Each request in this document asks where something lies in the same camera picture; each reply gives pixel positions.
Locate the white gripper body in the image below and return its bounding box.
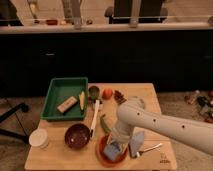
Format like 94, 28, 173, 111
111, 122, 132, 144

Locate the blue sponge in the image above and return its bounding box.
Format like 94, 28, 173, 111
103, 141, 123, 161

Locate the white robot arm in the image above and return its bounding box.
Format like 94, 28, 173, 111
111, 97, 213, 155

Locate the red orange bowl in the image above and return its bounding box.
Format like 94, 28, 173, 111
95, 135, 128, 168

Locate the dark maroon bowl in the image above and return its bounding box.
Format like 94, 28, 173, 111
64, 123, 90, 150

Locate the green pepper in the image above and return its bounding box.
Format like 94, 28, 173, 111
100, 114, 111, 134

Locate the brown pine cone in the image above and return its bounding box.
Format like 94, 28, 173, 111
114, 90, 126, 105

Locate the orange fruit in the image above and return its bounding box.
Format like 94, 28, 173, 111
102, 88, 113, 100

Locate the yellow corn cob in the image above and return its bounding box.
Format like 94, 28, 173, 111
79, 91, 85, 110

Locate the wooden block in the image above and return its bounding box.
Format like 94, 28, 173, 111
57, 96, 77, 113

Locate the green plastic tray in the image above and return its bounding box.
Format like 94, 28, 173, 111
41, 77, 88, 121

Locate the white cup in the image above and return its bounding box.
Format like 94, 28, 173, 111
29, 129, 49, 148

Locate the black chair base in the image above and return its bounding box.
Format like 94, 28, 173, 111
0, 102, 30, 145

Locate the black office chair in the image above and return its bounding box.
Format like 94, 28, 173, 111
104, 0, 168, 24

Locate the white handled knife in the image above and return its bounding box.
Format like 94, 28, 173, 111
90, 100, 100, 138

